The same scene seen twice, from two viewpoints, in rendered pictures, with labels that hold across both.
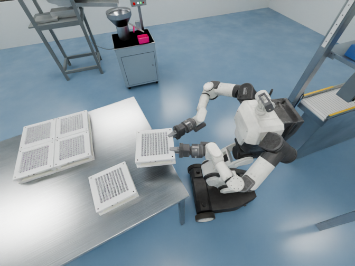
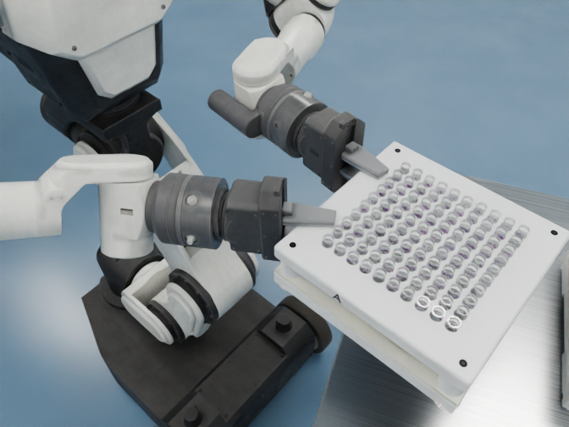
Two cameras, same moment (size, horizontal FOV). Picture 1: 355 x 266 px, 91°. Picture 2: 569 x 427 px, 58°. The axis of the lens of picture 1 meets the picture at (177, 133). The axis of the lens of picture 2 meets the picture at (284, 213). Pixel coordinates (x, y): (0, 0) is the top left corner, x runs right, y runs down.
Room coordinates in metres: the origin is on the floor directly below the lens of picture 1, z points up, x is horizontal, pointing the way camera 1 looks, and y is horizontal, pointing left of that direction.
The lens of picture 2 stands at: (1.02, 0.30, 1.53)
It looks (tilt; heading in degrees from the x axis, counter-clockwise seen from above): 48 degrees down; 225
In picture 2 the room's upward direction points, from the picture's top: straight up
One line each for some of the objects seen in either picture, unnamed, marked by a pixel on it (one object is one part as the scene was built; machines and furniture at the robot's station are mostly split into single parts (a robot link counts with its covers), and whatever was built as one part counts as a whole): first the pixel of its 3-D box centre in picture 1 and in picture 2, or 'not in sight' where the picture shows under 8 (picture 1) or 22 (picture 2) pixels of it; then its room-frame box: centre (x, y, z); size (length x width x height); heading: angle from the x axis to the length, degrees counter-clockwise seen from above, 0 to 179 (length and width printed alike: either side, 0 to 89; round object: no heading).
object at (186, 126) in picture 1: (182, 129); (234, 217); (0.77, -0.04, 1.06); 0.12 x 0.10 x 0.13; 126
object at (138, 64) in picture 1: (137, 60); not in sight; (2.96, 0.65, 0.38); 0.63 x 0.57 x 0.76; 106
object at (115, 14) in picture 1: (125, 24); not in sight; (3.00, 0.71, 0.95); 0.49 x 0.36 x 0.38; 106
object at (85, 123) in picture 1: (72, 124); not in sight; (0.97, 0.85, 0.95); 0.25 x 0.24 x 0.02; 19
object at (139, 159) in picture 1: (155, 144); (422, 243); (0.65, 0.15, 1.07); 0.25 x 0.24 x 0.02; 4
